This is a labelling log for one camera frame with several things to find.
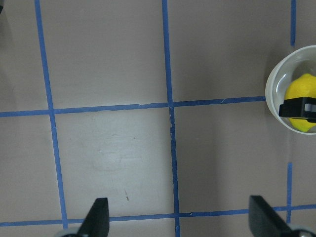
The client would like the cream white bowl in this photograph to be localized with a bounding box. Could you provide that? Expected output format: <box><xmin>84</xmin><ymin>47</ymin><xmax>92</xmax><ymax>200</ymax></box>
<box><xmin>265</xmin><ymin>45</ymin><xmax>316</xmax><ymax>135</ymax></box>

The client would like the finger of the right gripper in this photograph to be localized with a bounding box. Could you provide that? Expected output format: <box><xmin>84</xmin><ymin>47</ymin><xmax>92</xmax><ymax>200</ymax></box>
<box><xmin>278</xmin><ymin>97</ymin><xmax>316</xmax><ymax>123</ymax></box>

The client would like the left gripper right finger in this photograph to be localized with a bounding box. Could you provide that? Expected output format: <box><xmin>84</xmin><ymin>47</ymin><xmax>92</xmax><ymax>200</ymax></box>
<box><xmin>248</xmin><ymin>196</ymin><xmax>295</xmax><ymax>237</ymax></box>

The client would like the yellow lemon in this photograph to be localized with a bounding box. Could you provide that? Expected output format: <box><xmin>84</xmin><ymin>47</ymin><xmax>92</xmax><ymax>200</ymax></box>
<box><xmin>284</xmin><ymin>74</ymin><xmax>316</xmax><ymax>132</ymax></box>

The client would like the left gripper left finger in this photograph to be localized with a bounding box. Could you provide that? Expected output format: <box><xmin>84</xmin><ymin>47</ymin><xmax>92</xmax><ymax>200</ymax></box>
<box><xmin>74</xmin><ymin>197</ymin><xmax>109</xmax><ymax>237</ymax></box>

